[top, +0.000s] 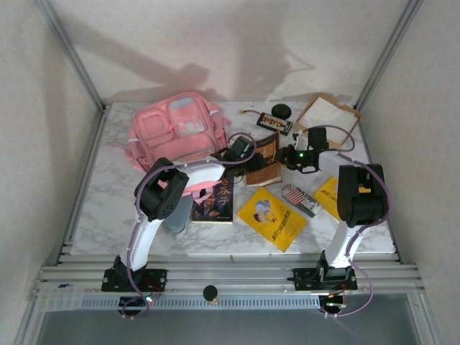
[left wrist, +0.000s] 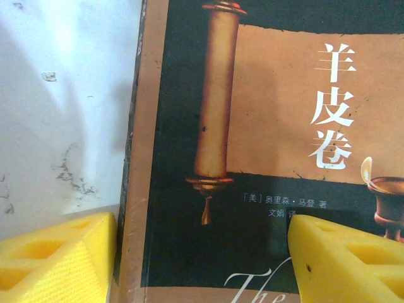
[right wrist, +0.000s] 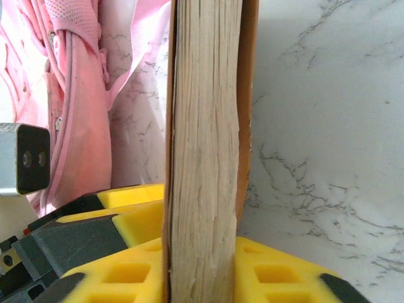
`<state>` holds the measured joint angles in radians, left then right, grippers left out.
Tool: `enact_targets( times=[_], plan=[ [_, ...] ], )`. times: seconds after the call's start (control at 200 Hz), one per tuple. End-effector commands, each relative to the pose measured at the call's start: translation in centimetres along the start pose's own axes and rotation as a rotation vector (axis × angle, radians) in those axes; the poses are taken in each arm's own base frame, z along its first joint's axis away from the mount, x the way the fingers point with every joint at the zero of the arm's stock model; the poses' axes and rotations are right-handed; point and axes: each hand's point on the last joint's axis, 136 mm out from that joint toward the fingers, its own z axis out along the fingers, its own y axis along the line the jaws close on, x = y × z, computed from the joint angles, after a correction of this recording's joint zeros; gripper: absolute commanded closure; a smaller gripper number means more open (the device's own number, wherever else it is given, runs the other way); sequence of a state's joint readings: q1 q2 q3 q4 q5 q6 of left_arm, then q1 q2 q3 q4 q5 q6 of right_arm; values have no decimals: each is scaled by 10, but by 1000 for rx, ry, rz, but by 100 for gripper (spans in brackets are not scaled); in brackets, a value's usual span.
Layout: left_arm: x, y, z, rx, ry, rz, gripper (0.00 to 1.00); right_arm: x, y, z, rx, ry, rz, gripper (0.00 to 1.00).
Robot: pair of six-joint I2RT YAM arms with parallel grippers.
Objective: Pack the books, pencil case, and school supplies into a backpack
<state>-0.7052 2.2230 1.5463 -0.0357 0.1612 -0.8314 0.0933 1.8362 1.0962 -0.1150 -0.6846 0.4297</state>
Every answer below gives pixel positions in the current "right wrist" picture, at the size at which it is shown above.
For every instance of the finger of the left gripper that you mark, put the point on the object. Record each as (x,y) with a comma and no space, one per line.
(132,195)
(94,240)

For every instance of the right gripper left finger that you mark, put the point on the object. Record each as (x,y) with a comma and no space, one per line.
(126,277)

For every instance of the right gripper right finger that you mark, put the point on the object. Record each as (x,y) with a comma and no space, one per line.
(277,281)

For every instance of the brown cover book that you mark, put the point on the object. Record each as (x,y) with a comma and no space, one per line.
(205,142)

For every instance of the pink backpack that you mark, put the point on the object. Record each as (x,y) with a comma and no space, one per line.
(79,110)

